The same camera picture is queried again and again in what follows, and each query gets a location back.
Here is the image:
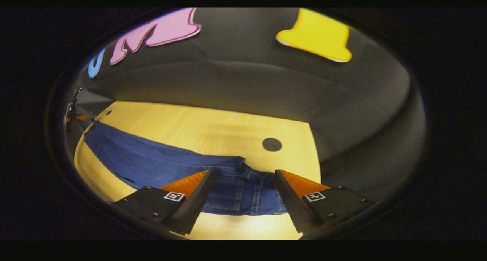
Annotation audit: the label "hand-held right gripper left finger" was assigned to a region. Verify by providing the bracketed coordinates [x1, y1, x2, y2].
[111, 169, 214, 235]

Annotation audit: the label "black backdrop cloth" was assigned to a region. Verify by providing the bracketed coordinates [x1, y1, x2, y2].
[65, 8, 427, 216]

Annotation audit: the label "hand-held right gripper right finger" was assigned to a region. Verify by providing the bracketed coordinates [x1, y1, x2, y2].
[274, 169, 376, 233]

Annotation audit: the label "blue denim jeans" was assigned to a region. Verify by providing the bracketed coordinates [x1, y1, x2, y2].
[83, 119, 288, 216]

